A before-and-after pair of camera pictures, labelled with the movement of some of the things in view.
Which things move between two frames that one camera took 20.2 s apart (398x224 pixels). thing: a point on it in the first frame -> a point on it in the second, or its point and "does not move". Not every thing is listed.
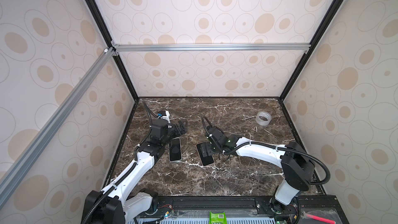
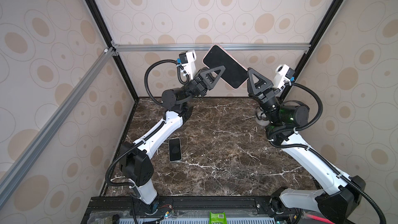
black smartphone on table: [175, 150] does not move
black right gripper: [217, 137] -> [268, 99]
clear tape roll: [263, 118] does not move
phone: [206, 161] -> [235, 74]
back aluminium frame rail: [210, 47] does not move
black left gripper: [179, 131] -> [200, 83]
